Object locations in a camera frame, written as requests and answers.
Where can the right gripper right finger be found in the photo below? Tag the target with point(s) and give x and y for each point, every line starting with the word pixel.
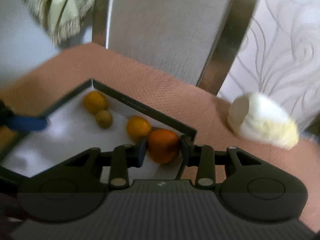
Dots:
pixel 201 157

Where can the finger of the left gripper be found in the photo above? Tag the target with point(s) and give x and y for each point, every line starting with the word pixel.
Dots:
pixel 27 124

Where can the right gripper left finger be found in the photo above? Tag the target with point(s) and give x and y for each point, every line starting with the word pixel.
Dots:
pixel 124 157

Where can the small yellow orange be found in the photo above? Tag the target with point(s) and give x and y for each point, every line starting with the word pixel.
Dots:
pixel 95 101
pixel 138 128

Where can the large orange tangerine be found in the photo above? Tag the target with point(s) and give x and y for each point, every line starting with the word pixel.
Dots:
pixel 163 146

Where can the brown table mat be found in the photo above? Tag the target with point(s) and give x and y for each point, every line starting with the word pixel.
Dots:
pixel 36 91

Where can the small tan round fruit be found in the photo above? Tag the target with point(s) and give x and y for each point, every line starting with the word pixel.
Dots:
pixel 104 119

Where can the black shallow box tray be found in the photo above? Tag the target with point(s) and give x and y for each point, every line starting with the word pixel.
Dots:
pixel 72 129

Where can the napa cabbage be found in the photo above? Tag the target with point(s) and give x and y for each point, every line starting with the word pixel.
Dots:
pixel 256 117

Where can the green tied curtain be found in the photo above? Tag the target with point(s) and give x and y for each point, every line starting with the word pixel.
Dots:
pixel 60 19

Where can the white swirl pattern panel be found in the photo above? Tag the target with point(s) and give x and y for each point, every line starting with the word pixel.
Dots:
pixel 279 57

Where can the grey cabinet door panel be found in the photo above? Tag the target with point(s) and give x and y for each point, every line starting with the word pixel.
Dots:
pixel 175 36

